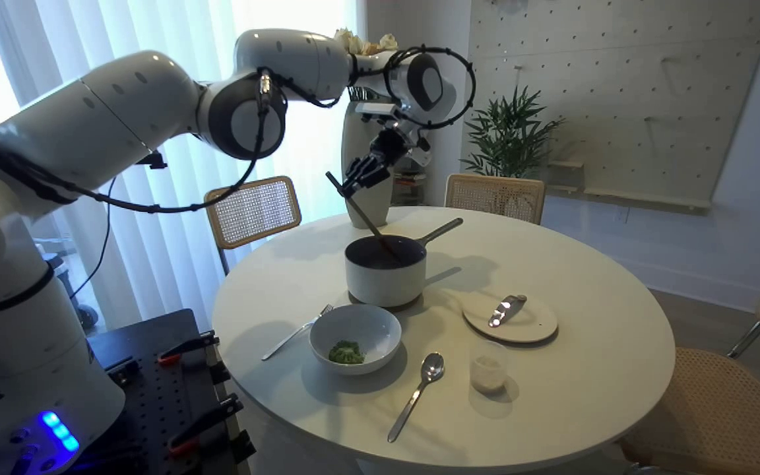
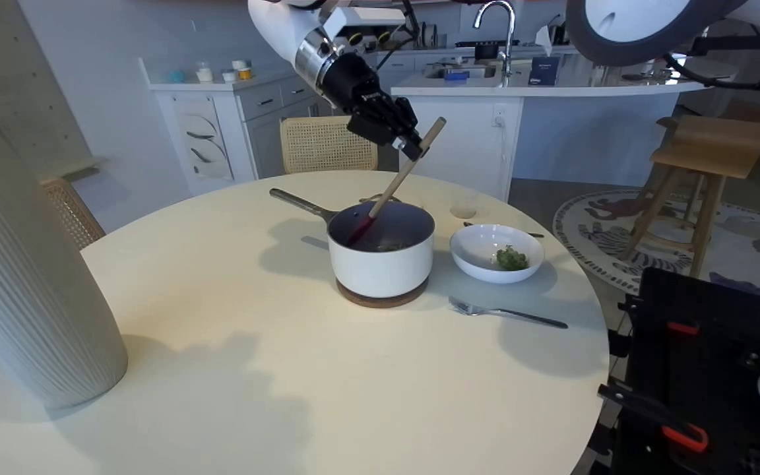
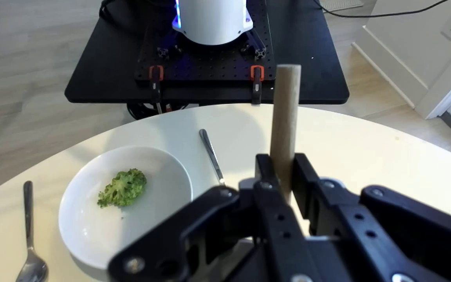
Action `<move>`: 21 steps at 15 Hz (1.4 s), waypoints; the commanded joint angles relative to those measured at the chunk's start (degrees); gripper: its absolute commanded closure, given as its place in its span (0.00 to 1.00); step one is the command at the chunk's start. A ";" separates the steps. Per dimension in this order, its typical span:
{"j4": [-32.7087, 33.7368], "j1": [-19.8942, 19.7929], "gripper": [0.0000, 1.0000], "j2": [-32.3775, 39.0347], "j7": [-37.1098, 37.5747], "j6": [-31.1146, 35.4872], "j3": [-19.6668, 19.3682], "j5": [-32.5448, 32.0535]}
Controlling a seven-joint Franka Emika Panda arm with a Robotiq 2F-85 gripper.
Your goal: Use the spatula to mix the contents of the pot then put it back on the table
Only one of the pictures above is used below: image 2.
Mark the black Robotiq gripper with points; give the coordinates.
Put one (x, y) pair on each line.
(356, 94)

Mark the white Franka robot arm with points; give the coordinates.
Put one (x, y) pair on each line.
(282, 28)

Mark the brown round pot trivet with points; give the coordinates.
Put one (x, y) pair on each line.
(382, 302)

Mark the beige wicker chair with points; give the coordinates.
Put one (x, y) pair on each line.
(327, 146)

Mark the blue tissue box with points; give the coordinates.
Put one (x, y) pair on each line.
(545, 68)

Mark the white ceramic bowl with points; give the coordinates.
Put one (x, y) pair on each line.
(485, 254)

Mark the white kitchen island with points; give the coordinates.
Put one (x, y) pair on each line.
(572, 133)

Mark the green broccoli floret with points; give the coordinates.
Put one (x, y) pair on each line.
(509, 258)

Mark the white kitchen cabinet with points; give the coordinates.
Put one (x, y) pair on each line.
(223, 133)

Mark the white jar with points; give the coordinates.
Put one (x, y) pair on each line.
(203, 75)

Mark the silver fork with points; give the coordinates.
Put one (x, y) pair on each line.
(521, 315)

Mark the wooden bar stool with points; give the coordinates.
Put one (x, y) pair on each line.
(712, 146)

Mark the black orange bar clamp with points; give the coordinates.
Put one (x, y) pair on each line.
(683, 435)
(682, 328)

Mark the round patterned rug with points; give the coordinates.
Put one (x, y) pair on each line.
(750, 247)

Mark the tall ribbed grey vase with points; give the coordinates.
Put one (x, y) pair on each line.
(26, 291)

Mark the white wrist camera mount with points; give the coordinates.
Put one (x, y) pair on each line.
(363, 17)

